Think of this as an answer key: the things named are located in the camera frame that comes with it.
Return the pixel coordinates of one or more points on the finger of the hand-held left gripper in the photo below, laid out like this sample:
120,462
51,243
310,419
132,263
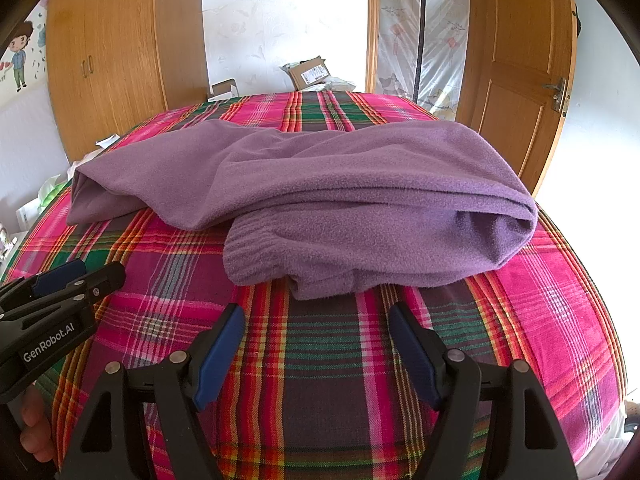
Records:
55,277
97,285

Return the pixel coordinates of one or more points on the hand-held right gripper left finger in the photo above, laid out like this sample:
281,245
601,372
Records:
220,355

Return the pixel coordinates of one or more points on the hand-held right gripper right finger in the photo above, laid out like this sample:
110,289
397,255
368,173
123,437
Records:
415,355

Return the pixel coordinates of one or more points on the purple fleece pants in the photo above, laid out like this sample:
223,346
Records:
350,185

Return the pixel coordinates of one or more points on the person's left hand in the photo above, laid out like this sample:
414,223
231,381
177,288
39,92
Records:
36,425

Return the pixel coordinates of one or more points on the green tissue pack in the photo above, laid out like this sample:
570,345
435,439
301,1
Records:
52,190

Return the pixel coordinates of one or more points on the plaid bed sheet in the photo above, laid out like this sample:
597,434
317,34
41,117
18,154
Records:
310,385

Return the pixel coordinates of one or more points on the crumpled white tissues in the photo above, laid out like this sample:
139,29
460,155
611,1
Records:
95,152

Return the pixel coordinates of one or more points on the white floral quilt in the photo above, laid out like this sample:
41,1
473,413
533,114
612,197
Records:
607,440

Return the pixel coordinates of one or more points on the white cardboard box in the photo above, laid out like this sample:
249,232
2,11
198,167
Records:
224,89

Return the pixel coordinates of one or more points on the wooden wardrobe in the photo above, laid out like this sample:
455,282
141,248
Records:
125,50

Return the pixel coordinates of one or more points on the white plastic bags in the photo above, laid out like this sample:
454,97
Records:
340,84

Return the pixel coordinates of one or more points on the brown cardboard box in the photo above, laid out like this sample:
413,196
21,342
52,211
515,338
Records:
307,72

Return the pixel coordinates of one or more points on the clear plastic door curtain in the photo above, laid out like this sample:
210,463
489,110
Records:
445,35

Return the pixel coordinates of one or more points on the wooden door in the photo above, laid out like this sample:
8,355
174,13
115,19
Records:
520,50

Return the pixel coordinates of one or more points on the black curtain strip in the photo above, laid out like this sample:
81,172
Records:
421,20

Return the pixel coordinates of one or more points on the cartoon couple wall sticker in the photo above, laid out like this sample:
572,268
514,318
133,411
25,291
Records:
20,55

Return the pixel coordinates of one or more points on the wooden door frame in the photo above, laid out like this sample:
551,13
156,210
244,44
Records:
374,25

